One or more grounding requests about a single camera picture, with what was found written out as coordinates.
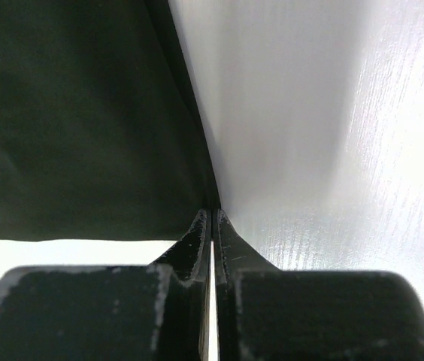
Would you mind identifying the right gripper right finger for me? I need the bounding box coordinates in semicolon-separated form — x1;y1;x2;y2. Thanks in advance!
212;210;424;360

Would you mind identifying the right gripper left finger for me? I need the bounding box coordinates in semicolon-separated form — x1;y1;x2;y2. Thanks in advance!
0;210;211;360

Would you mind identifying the black printed t shirt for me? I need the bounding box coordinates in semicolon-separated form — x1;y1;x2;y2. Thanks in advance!
0;1;220;241

